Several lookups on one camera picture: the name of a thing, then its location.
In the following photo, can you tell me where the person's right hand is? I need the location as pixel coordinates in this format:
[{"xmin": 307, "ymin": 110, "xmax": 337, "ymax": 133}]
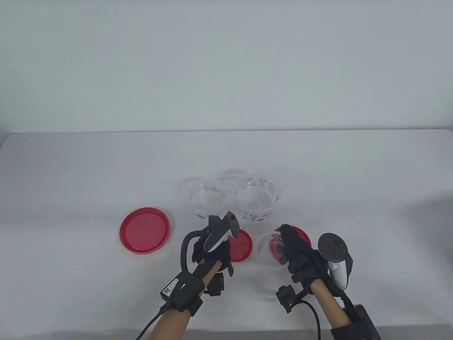
[{"xmin": 276, "ymin": 224, "xmax": 333, "ymax": 284}]

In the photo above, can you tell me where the person's left hand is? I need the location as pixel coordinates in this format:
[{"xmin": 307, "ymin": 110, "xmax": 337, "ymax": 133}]
[{"xmin": 191, "ymin": 232, "xmax": 235, "ymax": 278}]

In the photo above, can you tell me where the small red container lid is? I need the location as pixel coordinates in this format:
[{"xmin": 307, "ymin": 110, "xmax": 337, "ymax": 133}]
[{"xmin": 274, "ymin": 227, "xmax": 312, "ymax": 264}]

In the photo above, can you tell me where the medium red container lid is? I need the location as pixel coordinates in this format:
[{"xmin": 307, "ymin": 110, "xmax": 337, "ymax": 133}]
[{"xmin": 228, "ymin": 229, "xmax": 253, "ymax": 262}]

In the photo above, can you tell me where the small clear food storage container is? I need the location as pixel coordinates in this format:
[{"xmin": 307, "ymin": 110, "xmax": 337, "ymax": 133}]
[{"xmin": 257, "ymin": 230, "xmax": 289, "ymax": 271}]

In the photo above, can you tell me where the medium clear food storage container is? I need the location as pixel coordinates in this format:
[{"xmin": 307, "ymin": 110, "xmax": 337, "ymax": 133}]
[{"xmin": 187, "ymin": 179, "xmax": 227, "ymax": 222}]

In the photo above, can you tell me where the large clear food storage container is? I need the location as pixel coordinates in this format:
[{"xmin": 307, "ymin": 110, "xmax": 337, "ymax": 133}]
[{"xmin": 234, "ymin": 171, "xmax": 282, "ymax": 223}]

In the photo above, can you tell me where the large red container lid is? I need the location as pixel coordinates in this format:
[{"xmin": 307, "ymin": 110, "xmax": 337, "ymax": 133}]
[{"xmin": 119, "ymin": 208, "xmax": 170, "ymax": 254}]

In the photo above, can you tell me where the person's left forearm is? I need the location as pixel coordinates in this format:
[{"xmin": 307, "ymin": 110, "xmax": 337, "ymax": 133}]
[{"xmin": 147, "ymin": 261, "xmax": 223, "ymax": 340}]

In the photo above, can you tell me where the black and white controller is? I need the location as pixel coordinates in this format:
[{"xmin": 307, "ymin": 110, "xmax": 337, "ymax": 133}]
[
  {"xmin": 205, "ymin": 211, "xmax": 239, "ymax": 253},
  {"xmin": 317, "ymin": 233, "xmax": 354, "ymax": 290}
]

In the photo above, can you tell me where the black wrist pack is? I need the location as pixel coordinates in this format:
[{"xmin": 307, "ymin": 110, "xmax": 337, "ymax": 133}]
[
  {"xmin": 161, "ymin": 271, "xmax": 204, "ymax": 317},
  {"xmin": 331, "ymin": 304, "xmax": 381, "ymax": 340}
]

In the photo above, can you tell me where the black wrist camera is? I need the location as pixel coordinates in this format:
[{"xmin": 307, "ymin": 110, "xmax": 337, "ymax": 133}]
[
  {"xmin": 207, "ymin": 273, "xmax": 224, "ymax": 297},
  {"xmin": 276, "ymin": 285, "xmax": 301, "ymax": 314}
]

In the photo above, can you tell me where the black strap loop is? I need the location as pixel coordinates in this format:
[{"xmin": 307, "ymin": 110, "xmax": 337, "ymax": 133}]
[{"xmin": 181, "ymin": 229, "xmax": 207, "ymax": 275}]

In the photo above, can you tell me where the black cable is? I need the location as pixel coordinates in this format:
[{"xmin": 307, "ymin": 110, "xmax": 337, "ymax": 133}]
[
  {"xmin": 136, "ymin": 305, "xmax": 167, "ymax": 340},
  {"xmin": 299, "ymin": 299, "xmax": 322, "ymax": 340}
]

